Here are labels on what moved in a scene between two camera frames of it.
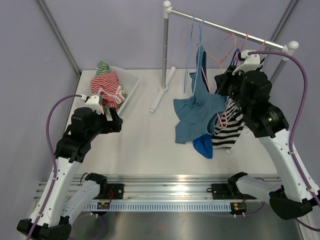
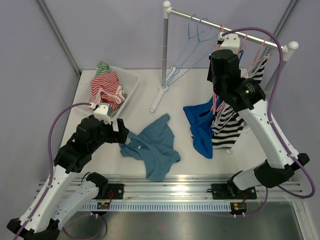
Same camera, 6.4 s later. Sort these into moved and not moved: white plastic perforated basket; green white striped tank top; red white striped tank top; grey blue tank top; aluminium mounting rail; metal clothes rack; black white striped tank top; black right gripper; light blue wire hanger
Moved: light blue wire hanger; grey blue tank top; black right gripper
Not moved: red white striped tank top; green white striped tank top; metal clothes rack; black white striped tank top; white plastic perforated basket; aluminium mounting rail
